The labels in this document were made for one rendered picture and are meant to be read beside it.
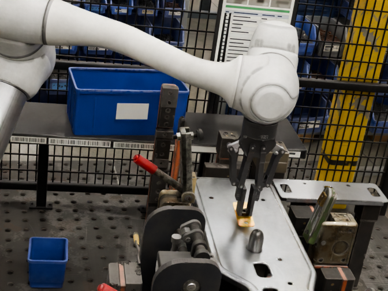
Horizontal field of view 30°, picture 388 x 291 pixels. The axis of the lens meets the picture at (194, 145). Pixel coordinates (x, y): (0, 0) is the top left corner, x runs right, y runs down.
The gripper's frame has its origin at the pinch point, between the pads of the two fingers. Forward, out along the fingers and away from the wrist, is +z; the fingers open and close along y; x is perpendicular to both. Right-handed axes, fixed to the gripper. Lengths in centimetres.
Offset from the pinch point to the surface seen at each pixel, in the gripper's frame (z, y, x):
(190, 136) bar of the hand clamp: -15.3, -15.1, -0.9
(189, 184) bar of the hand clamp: -3.7, -13.7, -0.7
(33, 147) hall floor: 101, -57, 236
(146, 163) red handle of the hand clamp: -8.0, -23.7, 0.1
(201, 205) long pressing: 5.1, -8.9, 5.5
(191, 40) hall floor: 97, 65, 464
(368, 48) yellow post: -21, 47, 59
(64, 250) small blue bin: 29, -40, 22
